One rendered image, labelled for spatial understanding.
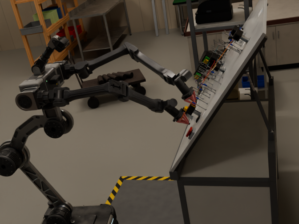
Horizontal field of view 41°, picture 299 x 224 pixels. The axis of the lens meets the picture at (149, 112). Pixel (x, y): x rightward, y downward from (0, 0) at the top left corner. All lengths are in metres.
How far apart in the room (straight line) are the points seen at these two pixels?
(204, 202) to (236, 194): 0.22
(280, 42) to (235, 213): 3.96
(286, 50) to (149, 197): 3.41
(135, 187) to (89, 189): 0.49
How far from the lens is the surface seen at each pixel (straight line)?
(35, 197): 4.30
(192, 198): 2.60
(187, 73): 2.54
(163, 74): 2.57
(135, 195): 3.85
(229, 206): 2.60
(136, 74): 6.16
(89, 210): 3.42
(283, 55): 6.26
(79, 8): 8.86
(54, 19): 8.60
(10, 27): 11.31
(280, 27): 6.14
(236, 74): 2.14
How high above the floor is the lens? 2.24
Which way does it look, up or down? 24 degrees down
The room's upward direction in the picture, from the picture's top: 11 degrees counter-clockwise
